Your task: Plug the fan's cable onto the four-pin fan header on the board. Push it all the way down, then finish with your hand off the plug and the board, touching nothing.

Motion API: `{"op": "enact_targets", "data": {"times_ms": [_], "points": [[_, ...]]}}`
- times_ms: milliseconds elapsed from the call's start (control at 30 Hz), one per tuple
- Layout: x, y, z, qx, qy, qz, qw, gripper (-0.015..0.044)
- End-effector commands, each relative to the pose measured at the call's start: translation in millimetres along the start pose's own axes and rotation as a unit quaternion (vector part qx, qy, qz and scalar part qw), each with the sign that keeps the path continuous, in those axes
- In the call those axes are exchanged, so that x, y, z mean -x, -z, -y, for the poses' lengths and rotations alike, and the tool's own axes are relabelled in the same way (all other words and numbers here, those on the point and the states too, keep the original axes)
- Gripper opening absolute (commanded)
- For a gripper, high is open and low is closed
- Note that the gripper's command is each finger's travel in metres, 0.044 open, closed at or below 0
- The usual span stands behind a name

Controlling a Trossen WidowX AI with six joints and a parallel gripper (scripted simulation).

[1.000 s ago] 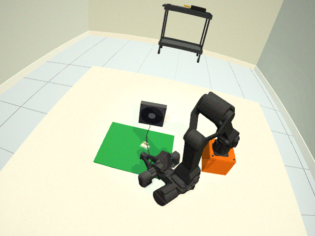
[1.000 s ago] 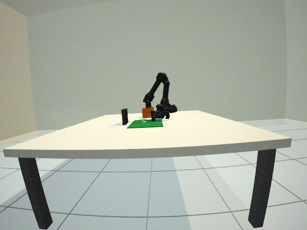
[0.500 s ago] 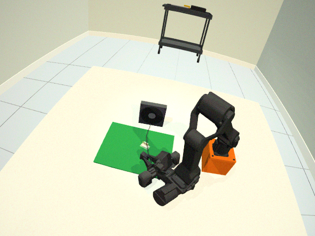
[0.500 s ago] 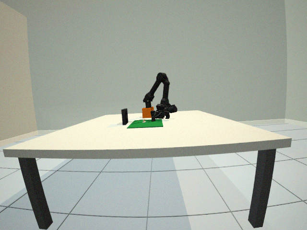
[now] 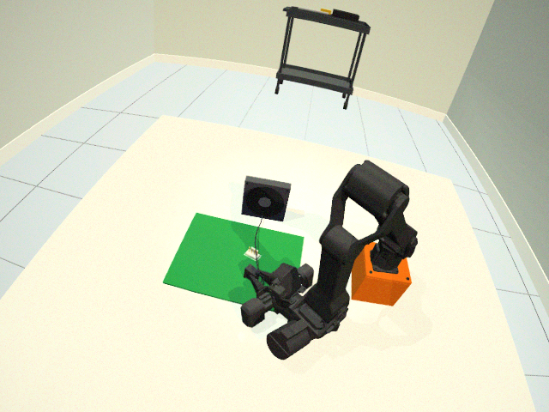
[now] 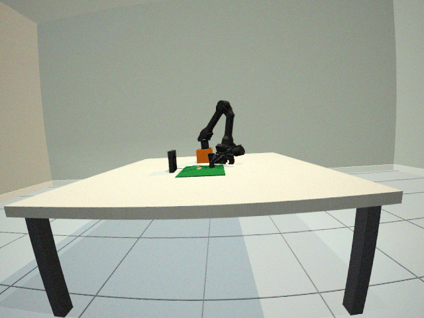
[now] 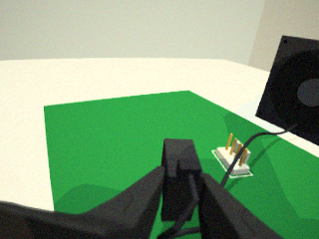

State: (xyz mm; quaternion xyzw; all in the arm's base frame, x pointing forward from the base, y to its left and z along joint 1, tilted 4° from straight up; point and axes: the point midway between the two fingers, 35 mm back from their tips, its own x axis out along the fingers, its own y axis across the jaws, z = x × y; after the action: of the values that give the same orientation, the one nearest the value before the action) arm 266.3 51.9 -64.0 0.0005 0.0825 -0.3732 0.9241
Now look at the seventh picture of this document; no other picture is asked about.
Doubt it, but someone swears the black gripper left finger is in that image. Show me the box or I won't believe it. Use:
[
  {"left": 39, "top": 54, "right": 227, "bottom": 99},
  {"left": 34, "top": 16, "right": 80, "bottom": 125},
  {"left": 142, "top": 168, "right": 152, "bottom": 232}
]
[{"left": 0, "top": 166, "right": 165, "bottom": 239}]

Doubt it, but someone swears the black plug with cable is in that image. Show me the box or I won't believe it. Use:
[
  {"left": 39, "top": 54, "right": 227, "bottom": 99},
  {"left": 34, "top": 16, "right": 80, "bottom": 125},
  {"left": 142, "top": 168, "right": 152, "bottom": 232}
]
[{"left": 157, "top": 124, "right": 298, "bottom": 239}]

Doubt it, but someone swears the green circuit board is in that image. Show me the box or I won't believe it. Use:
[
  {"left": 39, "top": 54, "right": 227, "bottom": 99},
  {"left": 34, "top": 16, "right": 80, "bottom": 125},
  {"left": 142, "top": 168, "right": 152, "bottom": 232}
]
[{"left": 44, "top": 90, "right": 319, "bottom": 239}]

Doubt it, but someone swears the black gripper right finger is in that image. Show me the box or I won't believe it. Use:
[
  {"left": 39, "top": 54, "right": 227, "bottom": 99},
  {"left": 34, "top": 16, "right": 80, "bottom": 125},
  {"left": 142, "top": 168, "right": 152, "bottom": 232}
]
[{"left": 198, "top": 173, "right": 283, "bottom": 239}]

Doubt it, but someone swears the dark grey cooling fan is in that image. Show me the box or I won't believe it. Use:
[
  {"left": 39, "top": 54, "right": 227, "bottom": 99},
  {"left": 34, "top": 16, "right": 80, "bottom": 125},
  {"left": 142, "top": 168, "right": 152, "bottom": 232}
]
[{"left": 254, "top": 36, "right": 319, "bottom": 146}]

